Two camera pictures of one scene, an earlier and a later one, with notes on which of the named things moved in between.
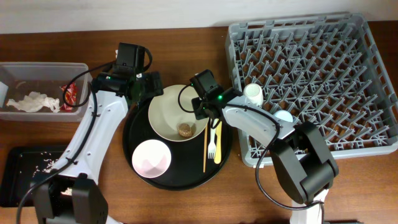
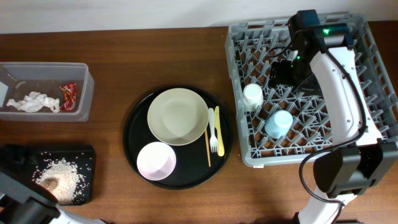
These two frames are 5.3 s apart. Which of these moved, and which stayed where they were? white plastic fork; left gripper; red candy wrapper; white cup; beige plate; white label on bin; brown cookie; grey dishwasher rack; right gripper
Moved: right gripper; left gripper; brown cookie; white plastic fork
Stayed: white cup; grey dishwasher rack; beige plate; red candy wrapper; white label on bin
